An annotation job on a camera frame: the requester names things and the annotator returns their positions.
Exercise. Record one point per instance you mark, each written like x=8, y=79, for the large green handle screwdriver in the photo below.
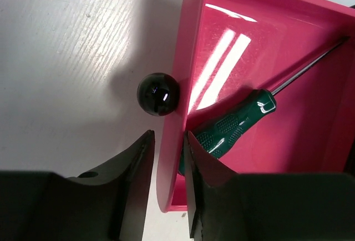
x=285, y=123

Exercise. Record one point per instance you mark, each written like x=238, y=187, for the pink drawer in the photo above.
x=222, y=44

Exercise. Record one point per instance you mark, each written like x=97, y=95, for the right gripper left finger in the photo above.
x=108, y=202

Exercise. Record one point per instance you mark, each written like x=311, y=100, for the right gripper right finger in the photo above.
x=225, y=205

